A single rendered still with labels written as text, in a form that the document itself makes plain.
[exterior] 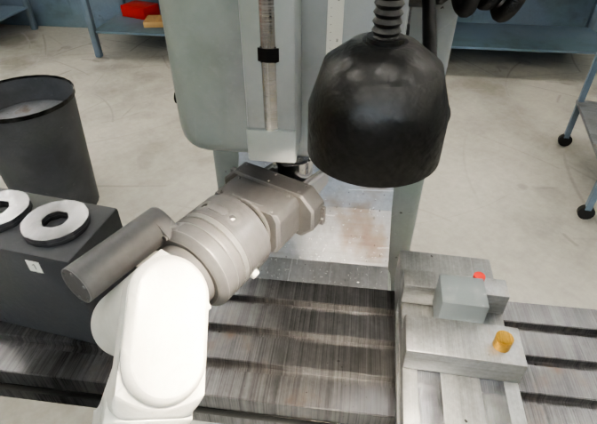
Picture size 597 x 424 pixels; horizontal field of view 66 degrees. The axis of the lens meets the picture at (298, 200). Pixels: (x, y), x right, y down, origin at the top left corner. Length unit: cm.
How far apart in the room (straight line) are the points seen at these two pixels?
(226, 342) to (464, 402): 36
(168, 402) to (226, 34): 28
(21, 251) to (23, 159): 171
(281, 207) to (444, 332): 31
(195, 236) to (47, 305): 42
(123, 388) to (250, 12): 27
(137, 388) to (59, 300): 43
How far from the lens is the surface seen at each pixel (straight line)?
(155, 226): 43
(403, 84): 21
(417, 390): 66
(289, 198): 48
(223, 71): 40
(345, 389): 72
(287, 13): 34
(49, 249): 72
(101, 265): 41
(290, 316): 79
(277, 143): 37
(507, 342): 66
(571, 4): 514
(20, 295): 82
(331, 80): 22
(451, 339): 66
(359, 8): 37
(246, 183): 51
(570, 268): 249
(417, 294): 72
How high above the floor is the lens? 155
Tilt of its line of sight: 38 degrees down
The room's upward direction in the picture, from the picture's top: straight up
